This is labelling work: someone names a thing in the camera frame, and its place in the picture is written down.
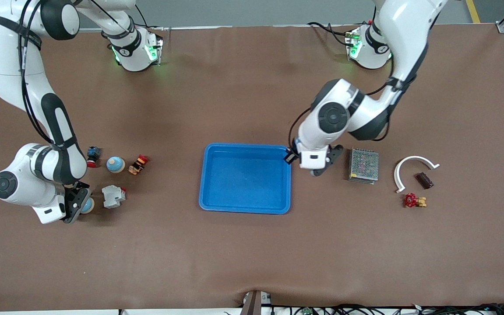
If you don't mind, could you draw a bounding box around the long dark electrolytic capacitor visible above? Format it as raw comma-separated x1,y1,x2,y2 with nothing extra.
415,172,435,190

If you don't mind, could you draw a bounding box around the blue plastic tray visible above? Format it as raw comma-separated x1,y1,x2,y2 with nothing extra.
198,143,292,215

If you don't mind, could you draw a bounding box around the metal mesh power supply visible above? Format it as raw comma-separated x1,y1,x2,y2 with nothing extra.
348,147,380,185

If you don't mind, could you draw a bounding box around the white circuit breaker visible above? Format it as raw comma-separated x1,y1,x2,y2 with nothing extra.
101,185,127,209

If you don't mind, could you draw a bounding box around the orange red emergency button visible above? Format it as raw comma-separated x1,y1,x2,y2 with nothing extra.
128,154,149,176

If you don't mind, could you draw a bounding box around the white curved plastic clamp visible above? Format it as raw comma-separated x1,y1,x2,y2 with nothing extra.
394,155,441,194

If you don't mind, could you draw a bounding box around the red pushbutton blue switch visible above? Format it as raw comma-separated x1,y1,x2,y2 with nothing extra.
86,146,102,168

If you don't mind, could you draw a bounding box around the red-handled brass valve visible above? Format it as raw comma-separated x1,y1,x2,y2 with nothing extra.
404,193,427,209

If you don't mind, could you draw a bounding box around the black arm base cable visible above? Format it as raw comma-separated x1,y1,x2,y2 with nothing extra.
307,21,352,47

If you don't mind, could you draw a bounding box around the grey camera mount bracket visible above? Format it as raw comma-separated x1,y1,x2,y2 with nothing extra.
240,290,272,315

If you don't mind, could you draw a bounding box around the black cable bundle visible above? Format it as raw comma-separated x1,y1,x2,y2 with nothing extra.
271,303,504,315

